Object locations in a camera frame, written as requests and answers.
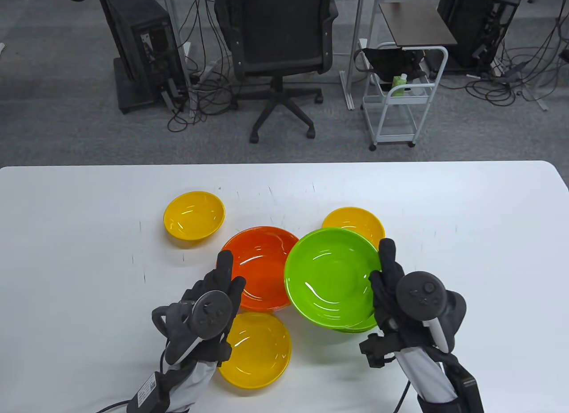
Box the person's right hand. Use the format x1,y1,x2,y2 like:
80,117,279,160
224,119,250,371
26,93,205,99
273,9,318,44
359,238,450,368

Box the person's left hand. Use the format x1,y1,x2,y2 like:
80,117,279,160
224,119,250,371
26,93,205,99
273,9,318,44
160,249,247,376

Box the grey handheld controller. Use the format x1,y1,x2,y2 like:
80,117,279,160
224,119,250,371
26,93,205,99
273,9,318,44
152,290,234,365
395,271,467,355

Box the orange bowl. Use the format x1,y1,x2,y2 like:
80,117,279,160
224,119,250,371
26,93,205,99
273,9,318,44
216,226,301,310
236,300,292,313

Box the yellow bowl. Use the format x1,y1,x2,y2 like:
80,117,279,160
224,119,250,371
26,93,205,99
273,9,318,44
164,191,226,241
215,312,292,389
321,207,386,249

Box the white utility cart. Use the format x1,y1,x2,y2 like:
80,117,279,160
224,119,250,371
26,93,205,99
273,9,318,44
353,43,449,151

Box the black bag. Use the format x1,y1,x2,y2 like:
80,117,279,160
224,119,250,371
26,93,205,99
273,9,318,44
353,47,429,82

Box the black computer tower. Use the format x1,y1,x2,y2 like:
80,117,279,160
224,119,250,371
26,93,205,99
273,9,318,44
437,0,521,69
96,0,189,115

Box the black office chair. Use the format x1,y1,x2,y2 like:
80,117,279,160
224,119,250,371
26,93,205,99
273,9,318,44
214,0,339,144

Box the brown side table top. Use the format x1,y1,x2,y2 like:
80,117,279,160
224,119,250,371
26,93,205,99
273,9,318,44
379,2,458,48

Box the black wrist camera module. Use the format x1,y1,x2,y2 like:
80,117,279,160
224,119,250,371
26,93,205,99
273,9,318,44
449,364,485,413
127,372,172,413

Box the tangle of black cables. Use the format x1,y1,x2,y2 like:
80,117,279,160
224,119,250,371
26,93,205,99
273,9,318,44
167,0,249,133
465,4,569,107

